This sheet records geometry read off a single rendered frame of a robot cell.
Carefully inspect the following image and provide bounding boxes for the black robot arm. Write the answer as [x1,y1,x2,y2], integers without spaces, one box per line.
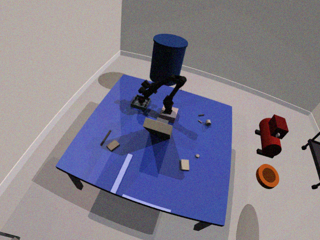
[138,74,187,115]

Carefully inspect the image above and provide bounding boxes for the tan flat square block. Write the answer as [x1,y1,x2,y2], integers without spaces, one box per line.
[106,140,120,151]
[181,159,190,171]

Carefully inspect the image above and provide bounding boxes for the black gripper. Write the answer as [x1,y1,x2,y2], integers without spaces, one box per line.
[138,90,151,104]

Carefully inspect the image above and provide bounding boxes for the tan service panel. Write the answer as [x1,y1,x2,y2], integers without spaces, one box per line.
[143,117,173,139]

